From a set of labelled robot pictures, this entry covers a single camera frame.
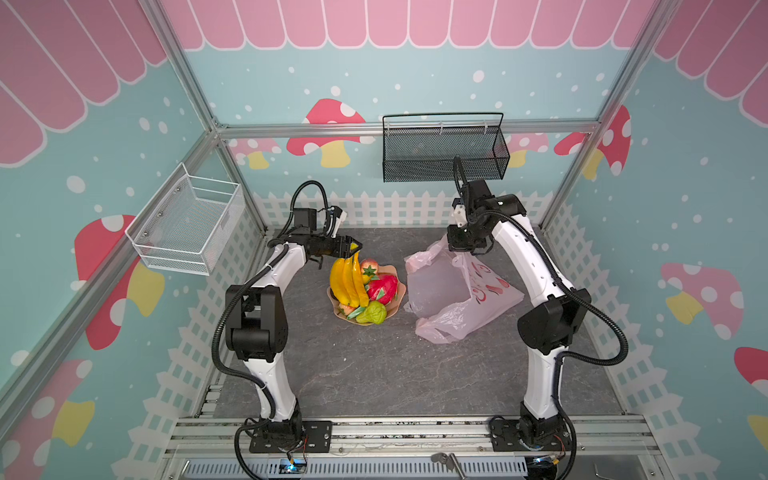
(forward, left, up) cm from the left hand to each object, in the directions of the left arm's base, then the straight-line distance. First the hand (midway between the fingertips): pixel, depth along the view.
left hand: (352, 247), depth 94 cm
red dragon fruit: (-11, -10, -6) cm, 16 cm away
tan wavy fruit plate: (-16, +4, -10) cm, 19 cm away
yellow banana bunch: (-10, +1, -4) cm, 11 cm away
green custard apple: (-20, -8, -5) cm, 22 cm away
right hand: (-4, -30, +7) cm, 31 cm away
